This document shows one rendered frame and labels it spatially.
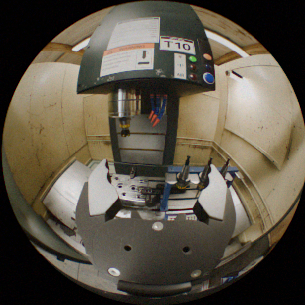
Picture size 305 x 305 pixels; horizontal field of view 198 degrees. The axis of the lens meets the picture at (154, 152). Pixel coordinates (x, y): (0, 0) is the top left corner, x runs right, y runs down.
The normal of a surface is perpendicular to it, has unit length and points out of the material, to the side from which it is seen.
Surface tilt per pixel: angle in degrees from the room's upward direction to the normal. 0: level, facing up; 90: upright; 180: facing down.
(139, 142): 90
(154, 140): 90
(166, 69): 90
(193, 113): 90
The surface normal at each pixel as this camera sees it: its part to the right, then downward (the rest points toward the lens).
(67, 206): 0.44, -0.79
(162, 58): -0.04, 0.47
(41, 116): 1.00, 0.05
